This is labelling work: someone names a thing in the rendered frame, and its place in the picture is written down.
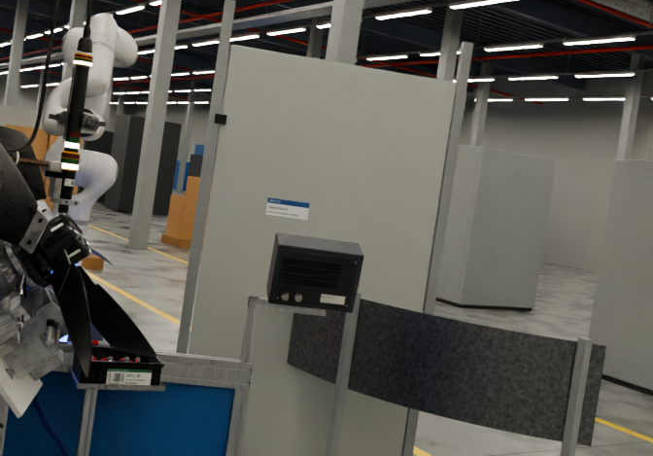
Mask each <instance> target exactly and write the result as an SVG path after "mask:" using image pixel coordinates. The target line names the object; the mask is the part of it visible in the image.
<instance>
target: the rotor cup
mask: <svg viewBox="0 0 653 456"><path fill-rule="evenodd" d="M61 223H62V224H63V226H61V227H60V228H57V229H56V230H54V231H51V229H52V228H54V227H56V226H57V225H59V224H61ZM74 230H75V231H77V232H78V233H79V236H80V237H78V236H77V235H76V233H75V232H74ZM13 247H14V249H15V251H16V253H17V256H18V258H19V259H20V261H21V263H22V264H23V266H24V267H25V269H26V270H27V271H28V273H29V274H30V275H31V276H32V277H33V279H34V280H35V281H36V282H37V283H38V284H39V285H41V286H42V287H44V288H48V287H50V286H51V285H52V283H51V280H50V279H51V277H52V271H53V269H54V268H55V265H56V263H57V260H58V258H59V255H60V253H61V250H62V248H64V250H66V252H67V255H68V256H69V255H70V254H72V253H73V252H75V251H77V250H78V249H80V250H81V251H80V252H79V253H77V254H76V255H74V256H72V257H71V258H69V260H70V263H74V264H77V263H79V262H80V261H82V260H84V259H85V258H87V257H89V256H90V255H91V248H90V246H89V244H88V242H87V240H86V237H85V236H84V234H83V232H82V231H81V229H80V228H79V227H78V225H77V224H76V223H75V221H74V220H73V219H72V218H71V217H70V216H69V215H68V214H67V213H65V212H62V213H60V214H58V215H56V216H55V217H53V218H51V219H50V220H48V224H47V226H46V228H45V230H44V232H43V234H42V236H41V238H40V240H39V242H38V244H37V246H36V248H35V250H34V252H33V253H31V255H29V254H28V253H27V252H26V251H24V250H23V249H22V248H21V247H20V246H18V245H17V246H15V245H13Z"/></svg>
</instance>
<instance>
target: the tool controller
mask: <svg viewBox="0 0 653 456"><path fill-rule="evenodd" d="M363 259H364V255H363V252H362V250H361V247H360V245H359V243H353V242H346V241H338V240H331V239H323V238H317V237H309V236H301V235H294V234H286V233H280V232H277V233H276V235H275V241H274V247H273V253H272V258H271V264H270V269H269V275H268V280H267V286H266V291H267V298H268V302H269V303H275V304H283V305H291V306H299V307H308V308H316V309H324V310H332V311H341V312H349V313H352V312H353V309H354V305H355V300H356V295H357V290H358V285H359V282H360V277H361V268H362V263H363Z"/></svg>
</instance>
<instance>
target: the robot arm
mask: <svg viewBox="0 0 653 456"><path fill-rule="evenodd" d="M90 29H91V33H90V39H91V40H92V43H93V47H92V53H85V54H90V55H93V61H92V67H90V68H89V72H88V80H87V87H86V101H85V107H84V113H83V119H82V130H81V138H80V139H83V140H86V141H93V140H96V139H98V138H99V137H100V136H101V135H102V134H103V132H104V129H105V127H106V123H105V122H104V120H103V117H104V113H105V108H106V102H107V90H108V88H109V86H110V82H111V76H112V70H113V67H119V68H124V67H129V66H131V65H133V64H134V63H135V62H136V59H137V56H138V47H137V44H136V42H135V41H134V39H133V38H132V37H131V35H130V34H128V33H127V32H126V31H125V30H123V29H121V28H120V27H118V26H117V23H116V21H115V20H114V18H113V17H111V16H110V15H108V14H105V13H101V14H98V15H96V16H94V17H93V18H92V19H91V20H90ZM83 33H84V29H83V28H81V27H77V28H73V29H71V30H69V31H68V32H66V34H65V35H64V38H63V40H62V45H61V48H62V53H63V56H64V58H65V60H66V61H67V63H68V65H69V66H70V68H71V70H72V72H73V66H76V65H75V64H74V56H75V53H84V52H80V51H77V47H78V42H79V40H80V38H83ZM71 80H72V77H71V78H69V79H67V80H65V81H63V82H62V83H60V84H59V85H58V86H56V87H55V88H54V89H53V91H52V92H51V94H50V96H49V98H48V100H47V103H46V107H45V112H44V115H43V129H44V131H45V132H46V133H47V134H49V135H55V136H59V137H58V138H57V139H56V140H55V142H54V143H53V144H52V145H51V147H50V148H49V150H48V151H47V152H46V154H45V156H44V159H43V160H47V161H53V160H56V161H60V159H61V152H63V151H64V146H65V139H63V134H64V127H65V122H66V114H67V109H65V107H66V106H67V105H68V100H69V93H70V86H71ZM79 154H80V161H79V168H78V171H77V172H76V177H75V184H74V186H79V187H83V188H84V190H83V191H82V192H81V193H78V194H75V195H72V199H77V200H79V201H80V203H79V205H78V206H76V205H69V210H68V211H69V212H68V213H67V214H68V215H69V216H70V217H71V218H72V219H73V220H74V221H75V223H76V224H77V225H78V227H79V228H80V229H82V230H83V234H84V236H85V237H86V233H87V227H88V221H89V216H90V212H91V209H92V206H93V205H94V203H95V202H96V200H97V199H98V198H99V197H100V196H101V195H102V194H103V193H104V192H105V191H107V190H108V189H110V188H111V187H112V186H113V184H114V183H115V182H116V180H117V177H118V173H119V167H118V164H117V162H116V161H115V160H114V159H113V158H112V157H111V156H109V155H107V154H103V153H98V152H94V151H88V150H82V149H79Z"/></svg>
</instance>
